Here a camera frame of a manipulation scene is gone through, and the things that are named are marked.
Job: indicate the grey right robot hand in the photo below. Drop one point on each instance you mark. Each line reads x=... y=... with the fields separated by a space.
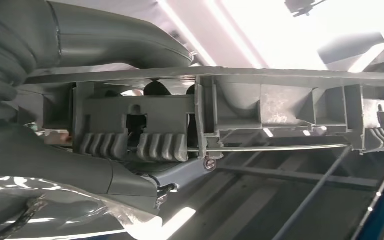
x=46 y=155

